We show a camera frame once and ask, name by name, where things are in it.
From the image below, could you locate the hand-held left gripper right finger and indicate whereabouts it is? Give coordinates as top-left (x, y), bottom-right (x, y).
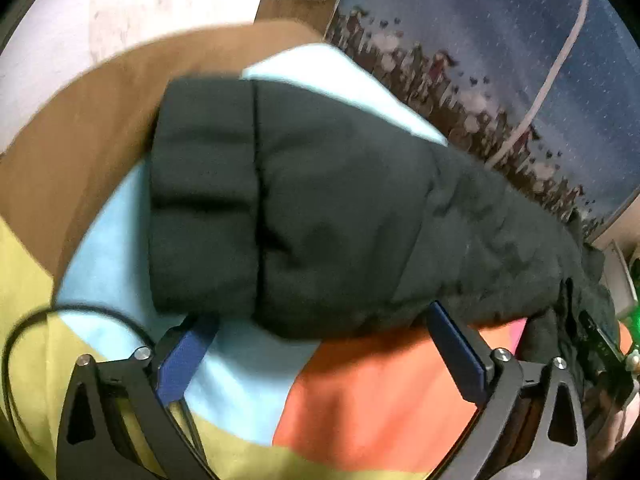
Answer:
top-left (425, 301), bottom-right (588, 480)

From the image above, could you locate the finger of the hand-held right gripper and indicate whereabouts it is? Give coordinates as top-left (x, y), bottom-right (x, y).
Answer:
top-left (579, 310), bottom-right (628, 367)

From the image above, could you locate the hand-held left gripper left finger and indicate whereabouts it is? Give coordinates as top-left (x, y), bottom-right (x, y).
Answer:
top-left (56, 312), bottom-right (221, 480)

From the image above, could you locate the black padded jacket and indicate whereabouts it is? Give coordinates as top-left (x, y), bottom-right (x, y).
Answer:
top-left (147, 76), bottom-right (623, 413)

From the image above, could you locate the white drawer unit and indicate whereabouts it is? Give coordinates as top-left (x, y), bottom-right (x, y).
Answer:
top-left (594, 239), bottom-right (640, 323)

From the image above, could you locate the colourful striped bed sheet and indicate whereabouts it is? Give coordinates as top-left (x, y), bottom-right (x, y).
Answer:
top-left (0, 42), bottom-right (636, 480)

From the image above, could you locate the brown wooden headboard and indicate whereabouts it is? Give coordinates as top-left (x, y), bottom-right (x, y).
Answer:
top-left (0, 22), bottom-right (331, 283)

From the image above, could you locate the white strip on curtain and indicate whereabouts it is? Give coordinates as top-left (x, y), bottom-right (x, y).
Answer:
top-left (486, 0), bottom-right (592, 167)

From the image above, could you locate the blue printed curtain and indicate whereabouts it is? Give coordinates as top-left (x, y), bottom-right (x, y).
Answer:
top-left (325, 0), bottom-right (640, 241)

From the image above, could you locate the black cable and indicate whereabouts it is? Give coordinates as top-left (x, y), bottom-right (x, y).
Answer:
top-left (0, 304), bottom-right (206, 466)

